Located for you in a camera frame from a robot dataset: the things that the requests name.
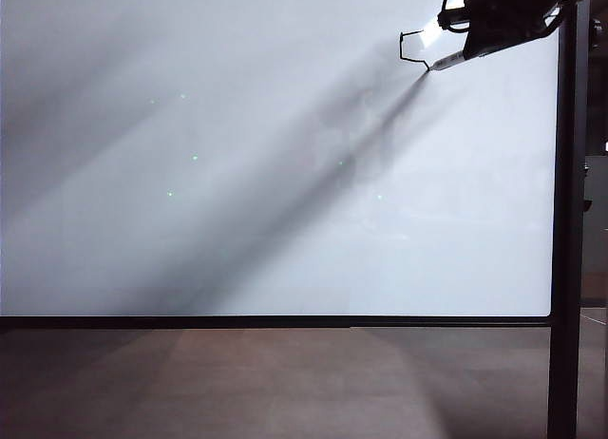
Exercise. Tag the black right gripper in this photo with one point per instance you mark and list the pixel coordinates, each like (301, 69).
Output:
(518, 6)

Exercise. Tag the white marker pen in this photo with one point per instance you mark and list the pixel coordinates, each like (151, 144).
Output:
(446, 61)

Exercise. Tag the black clamp knob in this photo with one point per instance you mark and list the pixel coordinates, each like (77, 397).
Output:
(596, 32)

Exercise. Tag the black metal stand post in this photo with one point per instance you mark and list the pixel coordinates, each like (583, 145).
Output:
(566, 220)

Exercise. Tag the white whiteboard with black frame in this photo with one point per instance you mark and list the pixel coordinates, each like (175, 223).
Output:
(237, 196)

